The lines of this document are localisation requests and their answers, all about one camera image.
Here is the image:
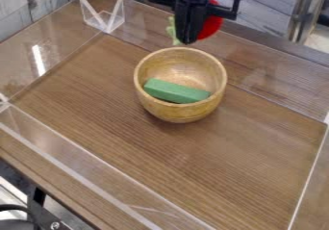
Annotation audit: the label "green rectangular block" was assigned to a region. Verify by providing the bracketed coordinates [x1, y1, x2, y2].
[144, 78, 211, 104]

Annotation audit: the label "black table frame bracket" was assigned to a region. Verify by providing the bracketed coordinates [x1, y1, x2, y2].
[26, 188, 72, 230]

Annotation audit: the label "clear acrylic corner bracket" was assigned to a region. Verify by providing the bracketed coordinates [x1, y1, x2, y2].
[80, 0, 124, 34]

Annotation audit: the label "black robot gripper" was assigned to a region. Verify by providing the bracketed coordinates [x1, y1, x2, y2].
[148, 0, 242, 44]

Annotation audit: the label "clear acrylic tray wall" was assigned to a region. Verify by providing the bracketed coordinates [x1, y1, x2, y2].
[0, 92, 215, 230]

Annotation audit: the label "black cable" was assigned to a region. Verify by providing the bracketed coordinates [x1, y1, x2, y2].
[0, 204, 36, 222]

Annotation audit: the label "red plush fruit green leaves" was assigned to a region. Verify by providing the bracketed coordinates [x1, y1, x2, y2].
[165, 0, 224, 46]

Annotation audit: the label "wooden bowl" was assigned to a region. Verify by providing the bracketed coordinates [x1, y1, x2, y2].
[133, 47, 227, 123]

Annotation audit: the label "metal table leg background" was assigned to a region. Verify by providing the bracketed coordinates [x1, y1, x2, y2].
[286, 0, 323, 44]

